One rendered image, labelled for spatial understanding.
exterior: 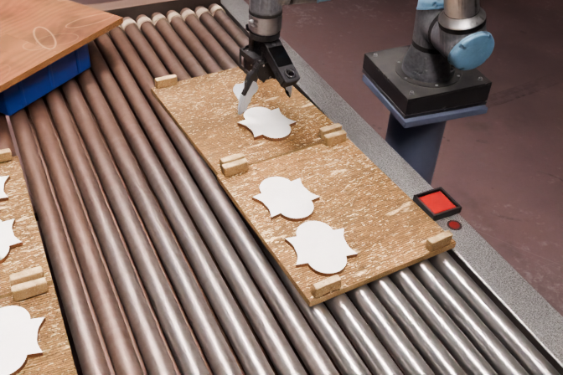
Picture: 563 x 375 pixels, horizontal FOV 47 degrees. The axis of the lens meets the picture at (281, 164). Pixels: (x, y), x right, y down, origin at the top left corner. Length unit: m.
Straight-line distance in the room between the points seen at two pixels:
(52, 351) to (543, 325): 0.87
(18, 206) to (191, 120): 0.47
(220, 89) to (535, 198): 1.78
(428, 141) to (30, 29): 1.16
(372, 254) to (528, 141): 2.27
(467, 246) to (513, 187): 1.76
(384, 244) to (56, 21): 1.10
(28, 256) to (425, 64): 1.14
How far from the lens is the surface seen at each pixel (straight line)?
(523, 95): 3.89
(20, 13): 2.00
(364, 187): 1.47
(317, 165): 1.52
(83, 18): 1.94
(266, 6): 1.46
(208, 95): 1.75
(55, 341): 1.20
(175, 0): 2.25
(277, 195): 1.41
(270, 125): 1.61
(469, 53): 1.71
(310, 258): 1.28
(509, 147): 3.42
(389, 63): 1.96
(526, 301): 1.36
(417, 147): 2.00
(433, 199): 1.49
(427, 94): 1.84
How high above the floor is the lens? 1.86
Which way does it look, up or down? 38 degrees down
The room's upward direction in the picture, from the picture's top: 4 degrees clockwise
